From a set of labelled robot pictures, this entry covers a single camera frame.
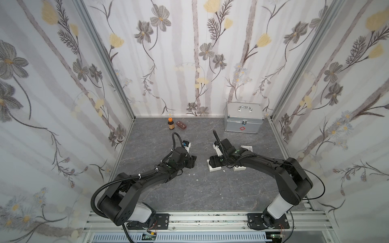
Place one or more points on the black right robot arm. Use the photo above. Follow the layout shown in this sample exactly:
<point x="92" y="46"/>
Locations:
<point x="292" y="179"/>

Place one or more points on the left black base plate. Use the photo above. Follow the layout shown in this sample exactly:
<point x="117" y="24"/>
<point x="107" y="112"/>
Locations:
<point x="159" y="221"/>

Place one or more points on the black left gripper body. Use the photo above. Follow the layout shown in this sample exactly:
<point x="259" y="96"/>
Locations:
<point x="188" y="161"/>

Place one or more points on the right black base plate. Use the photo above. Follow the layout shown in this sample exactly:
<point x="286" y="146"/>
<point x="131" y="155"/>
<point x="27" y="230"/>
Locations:
<point x="259" y="221"/>

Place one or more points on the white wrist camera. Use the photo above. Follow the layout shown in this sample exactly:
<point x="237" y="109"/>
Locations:
<point x="187" y="145"/>
<point x="218" y="150"/>

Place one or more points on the white slotted cable duct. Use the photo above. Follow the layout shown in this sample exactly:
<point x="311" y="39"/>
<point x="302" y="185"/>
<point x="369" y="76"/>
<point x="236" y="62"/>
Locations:
<point x="205" y="237"/>

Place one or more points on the silver aluminium first aid case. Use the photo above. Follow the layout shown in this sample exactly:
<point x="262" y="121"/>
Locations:
<point x="243" y="117"/>

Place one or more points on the aluminium mounting rail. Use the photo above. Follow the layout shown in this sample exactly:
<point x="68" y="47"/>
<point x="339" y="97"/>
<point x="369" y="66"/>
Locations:
<point x="305" y="226"/>

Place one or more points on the white jewelry box lid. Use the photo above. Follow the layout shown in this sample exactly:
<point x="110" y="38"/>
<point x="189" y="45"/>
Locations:
<point x="250" y="148"/>
<point x="239" y="168"/>

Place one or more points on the small dark red box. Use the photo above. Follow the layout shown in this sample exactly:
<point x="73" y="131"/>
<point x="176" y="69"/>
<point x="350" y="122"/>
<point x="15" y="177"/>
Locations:
<point x="181" y="125"/>

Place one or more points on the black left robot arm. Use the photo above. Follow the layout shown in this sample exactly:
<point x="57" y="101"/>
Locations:
<point x="118" y="200"/>

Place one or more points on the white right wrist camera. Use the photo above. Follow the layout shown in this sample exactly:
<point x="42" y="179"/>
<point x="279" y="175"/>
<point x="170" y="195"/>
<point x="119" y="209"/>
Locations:
<point x="218" y="150"/>

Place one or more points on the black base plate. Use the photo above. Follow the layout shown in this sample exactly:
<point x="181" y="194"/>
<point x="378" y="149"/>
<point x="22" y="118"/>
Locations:
<point x="159" y="221"/>
<point x="259" y="221"/>

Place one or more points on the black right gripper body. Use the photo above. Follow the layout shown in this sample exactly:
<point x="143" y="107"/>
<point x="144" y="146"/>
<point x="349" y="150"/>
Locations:
<point x="215" y="161"/>

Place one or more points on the brown bottle orange cap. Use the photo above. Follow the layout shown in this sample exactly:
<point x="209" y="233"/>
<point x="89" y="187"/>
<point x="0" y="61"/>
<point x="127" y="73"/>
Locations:
<point x="171" y="123"/>

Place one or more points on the white bow jewelry box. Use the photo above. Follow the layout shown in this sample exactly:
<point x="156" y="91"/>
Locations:
<point x="212" y="169"/>

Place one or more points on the small green circuit board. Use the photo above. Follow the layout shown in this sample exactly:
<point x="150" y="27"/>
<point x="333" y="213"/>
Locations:
<point x="149" y="236"/>

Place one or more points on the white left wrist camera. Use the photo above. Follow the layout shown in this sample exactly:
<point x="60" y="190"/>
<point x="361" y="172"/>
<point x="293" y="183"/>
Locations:
<point x="187" y="145"/>

